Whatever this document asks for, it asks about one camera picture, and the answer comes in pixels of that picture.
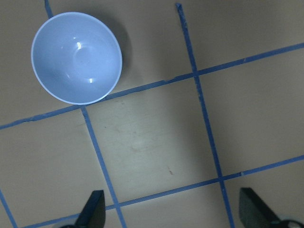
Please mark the blue ceramic bowl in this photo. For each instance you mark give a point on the blue ceramic bowl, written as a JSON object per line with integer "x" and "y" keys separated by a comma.
{"x": 76, "y": 58}

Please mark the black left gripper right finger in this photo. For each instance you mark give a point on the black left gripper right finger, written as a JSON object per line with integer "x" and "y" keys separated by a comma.
{"x": 253, "y": 211}

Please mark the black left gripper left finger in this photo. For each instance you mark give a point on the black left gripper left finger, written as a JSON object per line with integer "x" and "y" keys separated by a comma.
{"x": 93, "y": 214}

